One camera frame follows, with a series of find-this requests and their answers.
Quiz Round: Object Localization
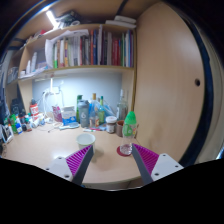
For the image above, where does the blue and white box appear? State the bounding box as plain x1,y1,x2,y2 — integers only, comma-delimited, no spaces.
60,105,78,127

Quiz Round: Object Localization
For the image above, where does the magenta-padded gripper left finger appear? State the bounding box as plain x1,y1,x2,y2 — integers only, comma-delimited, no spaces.
44,144,95,187

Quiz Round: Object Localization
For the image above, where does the green plastic tub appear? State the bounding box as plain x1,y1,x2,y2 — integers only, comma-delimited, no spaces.
9,113,18,126

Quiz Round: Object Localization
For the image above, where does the hanging dark garment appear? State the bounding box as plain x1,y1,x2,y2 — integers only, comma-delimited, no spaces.
0,56,11,118

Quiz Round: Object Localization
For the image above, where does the glass jar white lid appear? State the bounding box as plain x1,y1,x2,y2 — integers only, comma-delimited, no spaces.
105,115,118,134

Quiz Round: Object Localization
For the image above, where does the white bottle blue label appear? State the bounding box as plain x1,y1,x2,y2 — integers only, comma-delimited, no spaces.
14,121,24,135

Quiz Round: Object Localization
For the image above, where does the white mug green handle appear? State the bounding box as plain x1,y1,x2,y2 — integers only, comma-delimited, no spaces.
76,133,97,154

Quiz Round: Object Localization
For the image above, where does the dark green glass bottle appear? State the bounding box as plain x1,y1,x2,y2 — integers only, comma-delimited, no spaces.
75,94,84,124

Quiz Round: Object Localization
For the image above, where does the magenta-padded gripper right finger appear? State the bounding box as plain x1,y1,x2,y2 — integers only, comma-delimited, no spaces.
130,143,185,186

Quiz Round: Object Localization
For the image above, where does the tall clear glass bottle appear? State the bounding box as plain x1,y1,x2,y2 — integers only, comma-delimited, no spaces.
116,88,129,122

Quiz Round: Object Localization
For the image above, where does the white cable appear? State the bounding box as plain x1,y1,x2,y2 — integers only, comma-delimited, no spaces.
41,90,65,133

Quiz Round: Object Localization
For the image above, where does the white bar desk lamp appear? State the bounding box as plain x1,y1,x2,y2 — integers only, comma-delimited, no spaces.
34,73,56,93

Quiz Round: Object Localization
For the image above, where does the pale blue hand mirror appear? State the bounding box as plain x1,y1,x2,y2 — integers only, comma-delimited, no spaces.
58,122,81,131

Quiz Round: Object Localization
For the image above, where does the black speaker box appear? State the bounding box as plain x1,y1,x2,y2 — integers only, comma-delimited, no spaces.
9,98,26,116

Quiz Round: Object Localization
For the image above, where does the pink packet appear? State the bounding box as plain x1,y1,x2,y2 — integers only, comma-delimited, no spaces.
51,104,64,123

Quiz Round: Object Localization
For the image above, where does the flat round red coaster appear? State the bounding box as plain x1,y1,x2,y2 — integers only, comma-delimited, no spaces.
116,145,134,158

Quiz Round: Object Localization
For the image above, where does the clear bottle green label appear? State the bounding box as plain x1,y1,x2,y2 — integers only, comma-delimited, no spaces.
119,110,138,156

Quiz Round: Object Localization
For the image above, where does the red and white pen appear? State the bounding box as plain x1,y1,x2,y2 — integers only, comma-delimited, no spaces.
82,127,107,133

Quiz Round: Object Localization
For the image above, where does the brown mug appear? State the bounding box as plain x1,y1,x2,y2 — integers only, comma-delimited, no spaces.
115,119,126,138

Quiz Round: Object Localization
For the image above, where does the white wall power strip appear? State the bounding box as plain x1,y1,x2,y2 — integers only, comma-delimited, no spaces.
49,86,62,95

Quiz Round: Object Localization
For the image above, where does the wooden shelf unit with books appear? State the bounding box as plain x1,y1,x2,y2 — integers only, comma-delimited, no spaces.
4,14,138,114

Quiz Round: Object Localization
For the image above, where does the yellow-capped glass bottle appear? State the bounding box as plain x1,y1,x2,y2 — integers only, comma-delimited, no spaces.
89,93,100,128

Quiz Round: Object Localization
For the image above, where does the green-capped glass bottle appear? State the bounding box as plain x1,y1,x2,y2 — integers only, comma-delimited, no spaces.
97,95,107,126

